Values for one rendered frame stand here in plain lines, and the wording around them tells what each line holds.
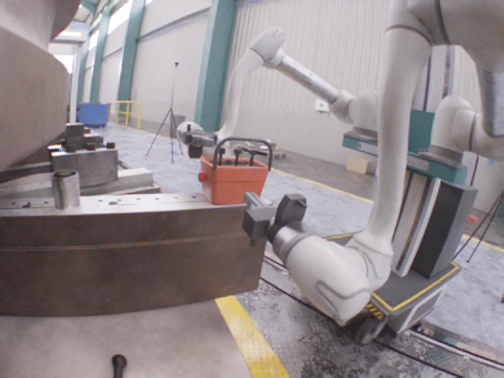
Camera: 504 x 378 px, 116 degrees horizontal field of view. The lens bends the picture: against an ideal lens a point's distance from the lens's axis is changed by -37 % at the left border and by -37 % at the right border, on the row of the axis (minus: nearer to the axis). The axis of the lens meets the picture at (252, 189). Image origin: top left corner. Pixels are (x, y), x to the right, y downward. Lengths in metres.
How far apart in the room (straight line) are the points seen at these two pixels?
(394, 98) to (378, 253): 0.30
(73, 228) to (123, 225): 0.15
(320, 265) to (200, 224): 0.44
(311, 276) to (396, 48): 0.42
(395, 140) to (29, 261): 0.94
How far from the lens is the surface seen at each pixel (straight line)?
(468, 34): 0.51
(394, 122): 0.46
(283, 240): 0.48
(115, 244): 0.74
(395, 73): 0.47
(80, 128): 1.72
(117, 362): 0.75
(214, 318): 0.89
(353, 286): 0.40
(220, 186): 0.73
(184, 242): 0.77
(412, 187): 1.36
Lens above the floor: 0.97
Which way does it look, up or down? 17 degrees down
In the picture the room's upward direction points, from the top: 8 degrees clockwise
